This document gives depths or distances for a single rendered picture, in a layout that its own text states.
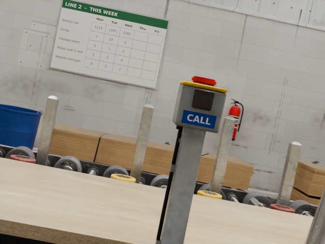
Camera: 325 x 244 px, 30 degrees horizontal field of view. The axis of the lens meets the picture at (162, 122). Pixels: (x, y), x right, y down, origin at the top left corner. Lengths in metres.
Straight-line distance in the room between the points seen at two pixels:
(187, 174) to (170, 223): 0.08
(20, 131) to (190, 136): 5.51
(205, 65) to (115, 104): 1.31
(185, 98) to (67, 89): 7.18
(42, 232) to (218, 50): 7.11
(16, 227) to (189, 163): 0.40
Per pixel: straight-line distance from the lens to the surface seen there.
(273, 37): 8.35
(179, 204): 0.97
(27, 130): 6.45
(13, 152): 2.51
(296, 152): 2.12
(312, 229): 0.48
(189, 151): 0.96
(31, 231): 1.20
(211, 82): 0.95
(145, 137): 2.04
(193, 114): 0.93
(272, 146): 8.38
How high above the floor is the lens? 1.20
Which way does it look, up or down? 3 degrees down
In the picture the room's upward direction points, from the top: 11 degrees clockwise
